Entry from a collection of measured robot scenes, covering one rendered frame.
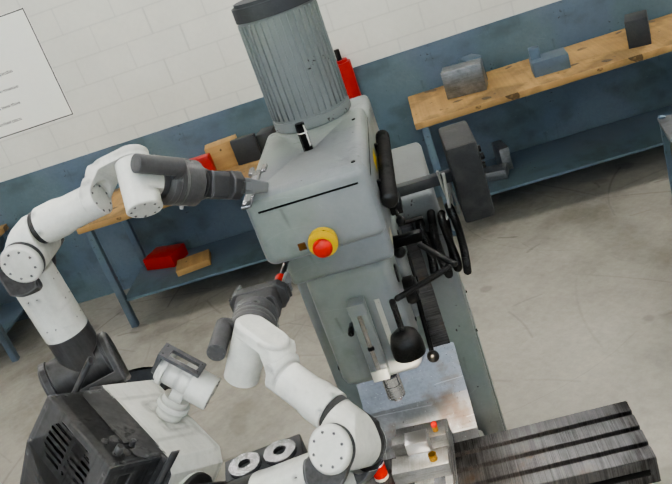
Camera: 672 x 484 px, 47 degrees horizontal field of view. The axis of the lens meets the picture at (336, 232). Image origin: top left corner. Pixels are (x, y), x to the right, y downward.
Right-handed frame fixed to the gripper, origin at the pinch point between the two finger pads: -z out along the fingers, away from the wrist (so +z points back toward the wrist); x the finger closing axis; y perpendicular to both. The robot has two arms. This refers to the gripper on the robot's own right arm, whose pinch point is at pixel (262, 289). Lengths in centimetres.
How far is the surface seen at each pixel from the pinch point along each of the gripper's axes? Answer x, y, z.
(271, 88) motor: -9, -31, -41
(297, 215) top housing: -12.0, -12.7, -1.7
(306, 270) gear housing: -7.6, 3.7, -11.2
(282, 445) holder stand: 19, 58, -26
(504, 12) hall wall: -118, 45, -444
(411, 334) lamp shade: -26.2, 19.9, -0.8
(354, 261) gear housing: -18.3, 4.8, -11.2
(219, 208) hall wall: 137, 125, -442
